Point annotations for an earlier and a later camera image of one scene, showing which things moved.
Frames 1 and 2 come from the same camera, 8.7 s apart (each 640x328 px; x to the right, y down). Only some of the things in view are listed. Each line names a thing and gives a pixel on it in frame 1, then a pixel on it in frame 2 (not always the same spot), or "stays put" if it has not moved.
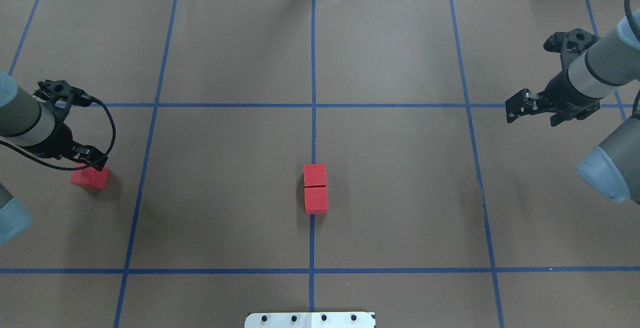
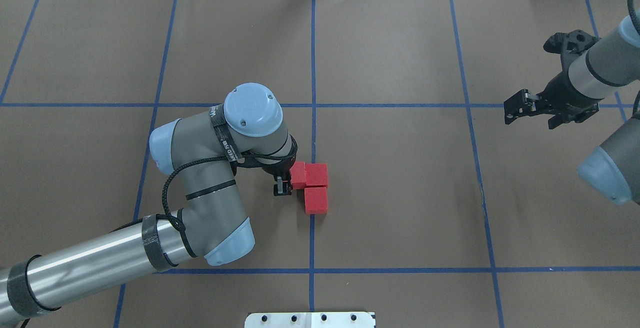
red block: x=315 y=174 stays put
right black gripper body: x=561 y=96 stays put
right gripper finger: x=557 y=118 stays put
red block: x=316 y=202 stays put
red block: x=90 y=177 → x=298 y=174
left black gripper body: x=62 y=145 → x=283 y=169
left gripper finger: x=90 y=155 → x=283 y=188
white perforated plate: x=309 y=320 stays put
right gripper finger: x=522 y=103 stays put
